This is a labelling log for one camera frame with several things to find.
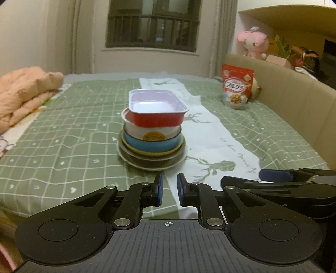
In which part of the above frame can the cream curtain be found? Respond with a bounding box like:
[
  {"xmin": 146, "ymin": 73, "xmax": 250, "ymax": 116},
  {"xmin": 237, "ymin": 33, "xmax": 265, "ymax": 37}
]
[
  {"xmin": 73, "ymin": 0, "xmax": 95, "ymax": 74},
  {"xmin": 210, "ymin": 0, "xmax": 238, "ymax": 78}
]

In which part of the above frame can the pink box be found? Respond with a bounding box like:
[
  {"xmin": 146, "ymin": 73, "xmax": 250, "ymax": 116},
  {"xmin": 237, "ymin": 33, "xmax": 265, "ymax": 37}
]
[{"xmin": 266, "ymin": 54, "xmax": 294, "ymax": 69}]

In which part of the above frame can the pink plush toy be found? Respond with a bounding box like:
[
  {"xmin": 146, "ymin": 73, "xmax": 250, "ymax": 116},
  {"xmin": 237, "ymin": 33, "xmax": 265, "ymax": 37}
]
[{"xmin": 238, "ymin": 26, "xmax": 269, "ymax": 60}]

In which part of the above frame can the red rectangular dish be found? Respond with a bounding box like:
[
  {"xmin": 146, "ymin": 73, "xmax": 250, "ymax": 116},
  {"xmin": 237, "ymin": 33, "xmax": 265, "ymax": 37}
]
[{"xmin": 129, "ymin": 89, "xmax": 190, "ymax": 128}]

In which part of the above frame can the red cereal bag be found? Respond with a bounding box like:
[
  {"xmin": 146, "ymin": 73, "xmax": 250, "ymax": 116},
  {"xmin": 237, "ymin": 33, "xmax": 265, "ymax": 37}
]
[{"xmin": 221, "ymin": 64, "xmax": 255, "ymax": 111}]

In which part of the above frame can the white bowl with yellow logo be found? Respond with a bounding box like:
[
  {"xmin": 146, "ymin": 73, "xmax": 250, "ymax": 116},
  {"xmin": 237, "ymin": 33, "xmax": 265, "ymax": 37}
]
[{"xmin": 121, "ymin": 108, "xmax": 183, "ymax": 142}]

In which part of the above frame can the blue bowl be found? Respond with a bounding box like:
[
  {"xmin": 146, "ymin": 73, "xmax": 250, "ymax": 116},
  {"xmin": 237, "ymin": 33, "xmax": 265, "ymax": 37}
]
[{"xmin": 123, "ymin": 131, "xmax": 184, "ymax": 153}]

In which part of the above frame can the potted plant with colourful leaves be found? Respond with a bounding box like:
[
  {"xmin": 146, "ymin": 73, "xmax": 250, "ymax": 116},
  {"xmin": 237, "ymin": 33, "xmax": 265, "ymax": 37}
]
[{"xmin": 274, "ymin": 35, "xmax": 319, "ymax": 69}]

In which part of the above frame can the green checked bed sheet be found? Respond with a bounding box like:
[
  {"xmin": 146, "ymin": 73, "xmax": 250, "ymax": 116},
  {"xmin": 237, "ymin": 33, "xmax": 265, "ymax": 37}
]
[{"xmin": 0, "ymin": 75, "xmax": 331, "ymax": 218}]

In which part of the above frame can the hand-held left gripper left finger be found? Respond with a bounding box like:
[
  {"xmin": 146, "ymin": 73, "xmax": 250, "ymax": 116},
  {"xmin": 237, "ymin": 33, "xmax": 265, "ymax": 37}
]
[{"xmin": 71, "ymin": 173, "xmax": 164, "ymax": 230}]

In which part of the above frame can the black screen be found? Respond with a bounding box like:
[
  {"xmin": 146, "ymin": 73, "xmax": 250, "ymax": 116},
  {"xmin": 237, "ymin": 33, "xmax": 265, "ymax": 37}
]
[{"xmin": 323, "ymin": 39, "xmax": 336, "ymax": 90}]

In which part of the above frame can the white floral plate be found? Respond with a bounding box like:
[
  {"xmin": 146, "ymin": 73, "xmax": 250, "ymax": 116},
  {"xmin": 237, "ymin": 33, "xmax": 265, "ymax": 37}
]
[{"xmin": 118, "ymin": 147, "xmax": 188, "ymax": 172}]

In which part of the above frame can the stainless steel bowl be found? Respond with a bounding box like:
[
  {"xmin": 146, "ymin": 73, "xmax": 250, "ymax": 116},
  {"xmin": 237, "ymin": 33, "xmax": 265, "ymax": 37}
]
[{"xmin": 117, "ymin": 136, "xmax": 187, "ymax": 168}]

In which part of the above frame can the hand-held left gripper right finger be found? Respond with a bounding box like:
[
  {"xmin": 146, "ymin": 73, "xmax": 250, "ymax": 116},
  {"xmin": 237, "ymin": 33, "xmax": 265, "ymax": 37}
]
[{"xmin": 177, "ymin": 173, "xmax": 263, "ymax": 230}]

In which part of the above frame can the beige padded headboard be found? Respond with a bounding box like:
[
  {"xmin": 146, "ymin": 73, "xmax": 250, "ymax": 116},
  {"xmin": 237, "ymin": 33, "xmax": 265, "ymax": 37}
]
[{"xmin": 225, "ymin": 54, "xmax": 336, "ymax": 163}]

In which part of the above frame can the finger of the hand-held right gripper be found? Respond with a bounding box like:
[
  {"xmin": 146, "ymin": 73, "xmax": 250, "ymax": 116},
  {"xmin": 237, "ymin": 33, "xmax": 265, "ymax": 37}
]
[
  {"xmin": 259, "ymin": 168, "xmax": 336, "ymax": 184},
  {"xmin": 220, "ymin": 176, "xmax": 332, "ymax": 210}
]

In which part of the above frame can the white cloth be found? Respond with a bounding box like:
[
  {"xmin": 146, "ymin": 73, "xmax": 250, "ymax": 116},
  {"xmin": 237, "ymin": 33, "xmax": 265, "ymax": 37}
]
[{"xmin": 295, "ymin": 67, "xmax": 319, "ymax": 80}]

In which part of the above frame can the peach quilted duvet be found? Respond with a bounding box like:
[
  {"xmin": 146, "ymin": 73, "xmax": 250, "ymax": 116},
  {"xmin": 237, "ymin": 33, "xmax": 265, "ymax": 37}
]
[{"xmin": 0, "ymin": 66, "xmax": 64, "ymax": 134}]

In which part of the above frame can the barred window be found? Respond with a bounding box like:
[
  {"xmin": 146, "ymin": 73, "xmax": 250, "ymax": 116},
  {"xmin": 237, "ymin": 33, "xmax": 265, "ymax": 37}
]
[{"xmin": 105, "ymin": 0, "xmax": 201, "ymax": 53}]

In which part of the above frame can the white printed paper runner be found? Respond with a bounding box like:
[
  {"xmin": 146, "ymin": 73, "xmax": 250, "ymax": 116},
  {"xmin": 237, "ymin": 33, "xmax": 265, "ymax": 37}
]
[{"xmin": 139, "ymin": 77, "xmax": 265, "ymax": 219}]

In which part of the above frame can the cream round plush toy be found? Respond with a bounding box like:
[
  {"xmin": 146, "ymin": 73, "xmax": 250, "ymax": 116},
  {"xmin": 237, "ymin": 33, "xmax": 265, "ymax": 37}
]
[{"xmin": 248, "ymin": 77, "xmax": 263, "ymax": 100}]

